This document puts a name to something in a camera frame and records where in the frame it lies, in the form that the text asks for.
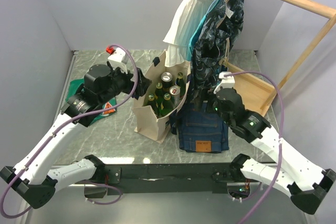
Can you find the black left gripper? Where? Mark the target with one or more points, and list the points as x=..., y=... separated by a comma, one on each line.
x=142, y=84

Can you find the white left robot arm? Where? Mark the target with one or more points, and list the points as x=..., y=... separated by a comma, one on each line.
x=33, y=178

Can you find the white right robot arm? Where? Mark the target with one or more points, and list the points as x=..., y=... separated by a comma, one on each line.
x=305, y=183

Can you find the dark can silver top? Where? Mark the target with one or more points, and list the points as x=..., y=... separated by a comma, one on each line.
x=167, y=81

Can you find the wooden clothes rack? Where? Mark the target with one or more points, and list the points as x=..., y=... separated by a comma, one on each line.
x=295, y=43

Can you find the silver can red tab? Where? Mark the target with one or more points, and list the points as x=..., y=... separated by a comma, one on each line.
x=175, y=95

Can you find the folded blue jeans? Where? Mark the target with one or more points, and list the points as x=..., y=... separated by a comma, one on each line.
x=201, y=132

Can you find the dark patterned shirt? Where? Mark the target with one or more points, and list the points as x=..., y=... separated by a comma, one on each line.
x=222, y=27

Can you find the black base bar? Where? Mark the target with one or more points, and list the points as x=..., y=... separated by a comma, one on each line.
x=168, y=178

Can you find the white pleated garment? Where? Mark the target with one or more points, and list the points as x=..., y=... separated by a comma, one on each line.
x=185, y=22

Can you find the teal garment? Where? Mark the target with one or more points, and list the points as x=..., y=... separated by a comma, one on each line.
x=197, y=32

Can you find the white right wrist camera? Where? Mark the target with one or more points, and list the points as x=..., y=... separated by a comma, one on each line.
x=226, y=81

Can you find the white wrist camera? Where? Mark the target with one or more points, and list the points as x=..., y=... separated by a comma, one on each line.
x=226, y=81
x=117, y=58

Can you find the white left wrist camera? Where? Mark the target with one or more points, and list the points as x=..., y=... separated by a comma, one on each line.
x=117, y=58

